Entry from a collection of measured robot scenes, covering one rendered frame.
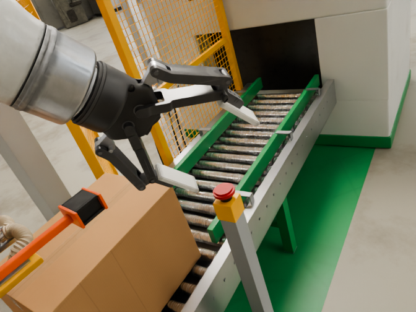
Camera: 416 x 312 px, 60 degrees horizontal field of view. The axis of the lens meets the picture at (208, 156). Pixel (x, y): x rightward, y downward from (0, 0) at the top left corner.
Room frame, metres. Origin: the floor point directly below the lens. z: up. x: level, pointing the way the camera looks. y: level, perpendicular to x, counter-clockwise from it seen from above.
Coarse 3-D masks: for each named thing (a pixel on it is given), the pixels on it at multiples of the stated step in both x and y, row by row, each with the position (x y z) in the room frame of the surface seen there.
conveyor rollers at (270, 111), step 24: (264, 96) 2.55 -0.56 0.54; (288, 96) 2.42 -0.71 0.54; (240, 120) 2.29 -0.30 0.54; (264, 120) 2.17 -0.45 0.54; (216, 144) 2.05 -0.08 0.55; (240, 144) 2.00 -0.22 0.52; (264, 144) 1.89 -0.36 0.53; (192, 168) 1.86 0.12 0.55; (216, 168) 1.81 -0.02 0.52; (240, 168) 1.71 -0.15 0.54; (192, 192) 1.63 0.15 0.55; (192, 216) 1.42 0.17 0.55; (192, 288) 0.99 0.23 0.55
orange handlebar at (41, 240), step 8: (64, 216) 0.77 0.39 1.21; (56, 224) 0.74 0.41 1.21; (64, 224) 0.74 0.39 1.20; (48, 232) 0.72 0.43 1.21; (56, 232) 0.73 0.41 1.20; (40, 240) 0.70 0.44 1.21; (48, 240) 0.71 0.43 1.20; (24, 248) 0.69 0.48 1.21; (32, 248) 0.69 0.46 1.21; (16, 256) 0.67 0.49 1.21; (24, 256) 0.67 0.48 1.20; (8, 264) 0.65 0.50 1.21; (16, 264) 0.65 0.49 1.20; (0, 272) 0.63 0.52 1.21; (8, 272) 0.64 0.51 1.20; (0, 280) 0.63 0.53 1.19
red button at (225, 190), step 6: (216, 186) 0.92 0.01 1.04; (222, 186) 0.91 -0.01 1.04; (228, 186) 0.90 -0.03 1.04; (234, 186) 0.90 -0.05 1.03; (216, 192) 0.89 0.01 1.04; (222, 192) 0.88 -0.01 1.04; (228, 192) 0.87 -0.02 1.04; (234, 192) 0.88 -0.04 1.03; (216, 198) 0.88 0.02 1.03; (222, 198) 0.87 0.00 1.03; (228, 198) 0.87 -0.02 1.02
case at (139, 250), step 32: (128, 192) 1.20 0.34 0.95; (160, 192) 1.12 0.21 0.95; (96, 224) 1.06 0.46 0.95; (128, 224) 1.00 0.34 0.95; (160, 224) 1.06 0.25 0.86; (64, 256) 0.94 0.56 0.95; (96, 256) 0.89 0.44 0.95; (128, 256) 0.93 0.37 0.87; (160, 256) 1.01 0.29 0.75; (192, 256) 1.11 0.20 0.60; (32, 288) 0.84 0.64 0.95; (64, 288) 0.80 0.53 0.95; (96, 288) 0.82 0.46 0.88; (128, 288) 0.89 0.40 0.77; (160, 288) 0.96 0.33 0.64
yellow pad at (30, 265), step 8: (32, 256) 0.81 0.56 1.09; (40, 256) 0.80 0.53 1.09; (24, 264) 0.78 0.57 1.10; (32, 264) 0.78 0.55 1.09; (16, 272) 0.76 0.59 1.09; (24, 272) 0.76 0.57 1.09; (8, 280) 0.74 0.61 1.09; (16, 280) 0.74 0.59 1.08; (0, 288) 0.72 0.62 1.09; (8, 288) 0.72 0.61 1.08; (0, 296) 0.71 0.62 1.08
